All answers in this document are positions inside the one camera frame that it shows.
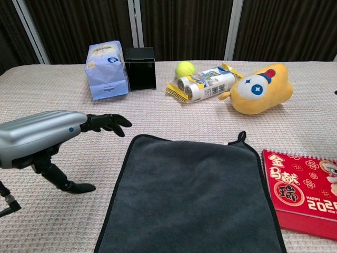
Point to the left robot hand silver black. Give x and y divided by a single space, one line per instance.
34 134

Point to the black and pink cloth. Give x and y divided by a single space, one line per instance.
189 197

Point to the yellow plush toy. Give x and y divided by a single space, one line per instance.
263 97

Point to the light blue paper bag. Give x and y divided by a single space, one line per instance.
106 76

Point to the beige woven tablecloth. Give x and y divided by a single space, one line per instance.
65 226

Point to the red desk calendar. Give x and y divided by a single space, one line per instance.
310 210

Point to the black square box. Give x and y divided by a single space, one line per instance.
140 71

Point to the pack of trash bag rolls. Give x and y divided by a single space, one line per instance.
210 84

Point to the yellow tennis ball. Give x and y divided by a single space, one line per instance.
185 69

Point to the white metal partition post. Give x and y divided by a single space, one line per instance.
31 31
135 23
233 29

